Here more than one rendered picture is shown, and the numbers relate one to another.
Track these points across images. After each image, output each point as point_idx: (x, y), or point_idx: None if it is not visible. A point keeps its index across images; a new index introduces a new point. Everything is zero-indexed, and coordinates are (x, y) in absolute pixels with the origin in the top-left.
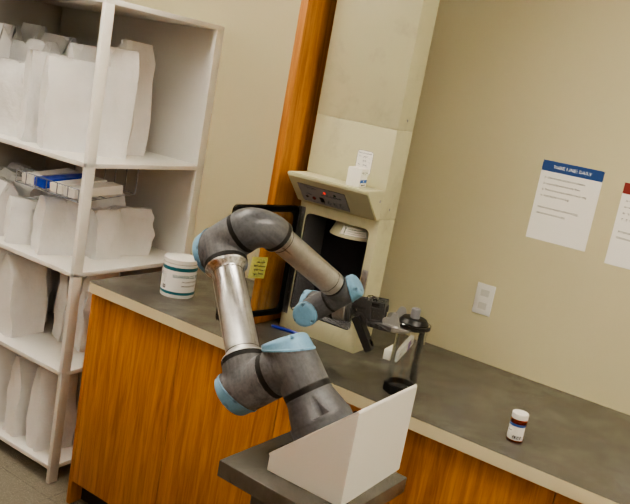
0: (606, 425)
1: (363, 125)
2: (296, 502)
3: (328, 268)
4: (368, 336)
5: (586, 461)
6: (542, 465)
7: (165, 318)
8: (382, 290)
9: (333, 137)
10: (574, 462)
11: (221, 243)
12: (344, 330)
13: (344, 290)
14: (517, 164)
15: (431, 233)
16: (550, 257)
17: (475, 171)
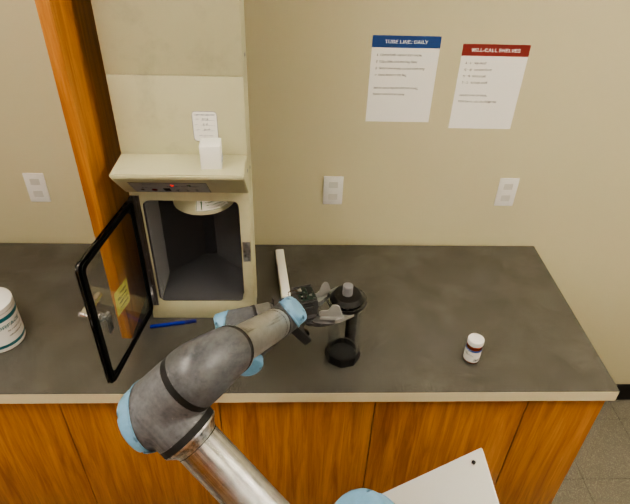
0: (487, 275)
1: (188, 78)
2: None
3: (278, 325)
4: (302, 328)
5: (527, 345)
6: (517, 382)
7: (28, 398)
8: None
9: (146, 102)
10: (525, 355)
11: (177, 423)
12: (238, 301)
13: (292, 326)
14: (343, 46)
15: (259, 142)
16: (394, 135)
17: (294, 64)
